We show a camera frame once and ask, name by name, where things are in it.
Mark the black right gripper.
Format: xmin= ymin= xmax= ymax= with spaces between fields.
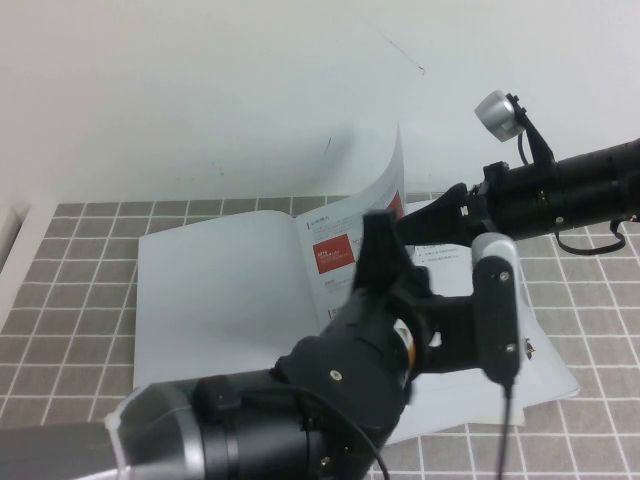
xmin=399 ymin=162 xmax=511 ymax=247

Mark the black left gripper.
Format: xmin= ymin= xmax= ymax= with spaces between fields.
xmin=329 ymin=209 xmax=436 ymax=351

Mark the white brochure book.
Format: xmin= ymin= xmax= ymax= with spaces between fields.
xmin=133 ymin=122 xmax=582 ymax=446

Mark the grey checked tablecloth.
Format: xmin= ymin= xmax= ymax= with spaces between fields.
xmin=0 ymin=197 xmax=640 ymax=480

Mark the white side board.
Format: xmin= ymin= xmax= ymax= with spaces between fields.
xmin=0 ymin=204 xmax=24 ymax=281

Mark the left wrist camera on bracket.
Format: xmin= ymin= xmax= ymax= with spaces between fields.
xmin=424 ymin=232 xmax=525 ymax=387

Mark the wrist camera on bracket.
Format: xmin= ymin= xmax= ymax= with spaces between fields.
xmin=473 ymin=89 xmax=557 ymax=170
xmin=424 ymin=232 xmax=525 ymax=387

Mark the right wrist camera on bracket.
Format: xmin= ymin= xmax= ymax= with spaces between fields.
xmin=473 ymin=89 xmax=557 ymax=170

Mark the white cable tie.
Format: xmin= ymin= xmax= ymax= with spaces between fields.
xmin=103 ymin=394 xmax=132 ymax=474

